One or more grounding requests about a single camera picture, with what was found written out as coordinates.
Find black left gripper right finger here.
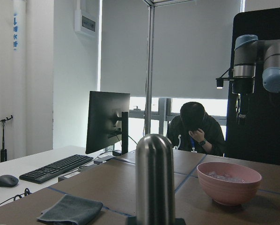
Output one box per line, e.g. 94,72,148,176
174,218,185,225

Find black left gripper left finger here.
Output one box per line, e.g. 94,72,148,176
126,217,137,225

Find pink bowl of ice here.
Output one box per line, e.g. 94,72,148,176
197,162,262,206

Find grey folded cloth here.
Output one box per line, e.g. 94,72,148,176
37,194,103,225

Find seated person in black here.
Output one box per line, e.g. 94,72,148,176
166,102,226,157

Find black keyboard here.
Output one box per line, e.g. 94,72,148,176
19,154,94,184

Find black computer monitor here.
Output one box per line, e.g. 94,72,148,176
86,91,130,155

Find black computer mouse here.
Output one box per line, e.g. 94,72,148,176
0,174,19,188

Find black tripod stand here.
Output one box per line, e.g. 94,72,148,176
0,115,14,162

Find white wall cabinet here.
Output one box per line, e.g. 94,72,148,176
74,0,98,38

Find aluminium frame post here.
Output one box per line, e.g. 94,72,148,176
141,0,203,134

